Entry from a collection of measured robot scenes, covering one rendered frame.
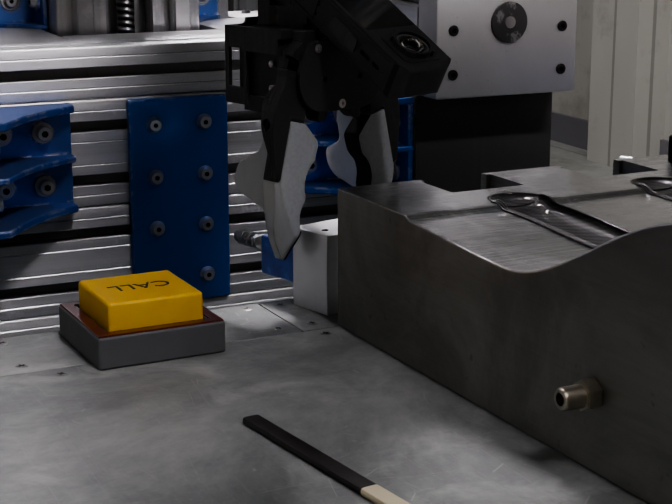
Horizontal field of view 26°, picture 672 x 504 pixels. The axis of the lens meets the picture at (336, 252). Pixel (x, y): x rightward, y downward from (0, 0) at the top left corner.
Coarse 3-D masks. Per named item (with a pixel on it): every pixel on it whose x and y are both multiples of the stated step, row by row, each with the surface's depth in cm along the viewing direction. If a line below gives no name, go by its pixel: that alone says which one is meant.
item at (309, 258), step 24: (240, 240) 105; (264, 240) 100; (312, 240) 95; (336, 240) 95; (264, 264) 100; (288, 264) 98; (312, 264) 96; (336, 264) 95; (312, 288) 96; (336, 288) 95; (336, 312) 96
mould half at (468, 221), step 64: (384, 192) 90; (448, 192) 90; (512, 192) 90; (576, 192) 90; (640, 192) 91; (384, 256) 87; (448, 256) 80; (512, 256) 77; (576, 256) 77; (640, 256) 65; (384, 320) 88; (448, 320) 81; (512, 320) 75; (576, 320) 70; (640, 320) 65; (448, 384) 81; (512, 384) 76; (640, 384) 66; (576, 448) 71; (640, 448) 66
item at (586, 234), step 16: (656, 192) 91; (512, 208) 87; (528, 208) 88; (544, 208) 88; (560, 208) 87; (544, 224) 83; (560, 224) 85; (576, 224) 85; (592, 224) 84; (608, 224) 83; (576, 240) 80; (592, 240) 82; (608, 240) 82
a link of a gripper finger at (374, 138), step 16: (384, 112) 98; (352, 128) 97; (368, 128) 97; (384, 128) 98; (336, 144) 101; (352, 144) 98; (368, 144) 97; (384, 144) 98; (336, 160) 102; (352, 160) 100; (368, 160) 98; (384, 160) 99; (352, 176) 101; (368, 176) 98; (384, 176) 99
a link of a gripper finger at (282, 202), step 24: (264, 144) 96; (288, 144) 93; (312, 144) 94; (240, 168) 97; (264, 168) 96; (288, 168) 93; (264, 192) 94; (288, 192) 94; (288, 216) 94; (288, 240) 95
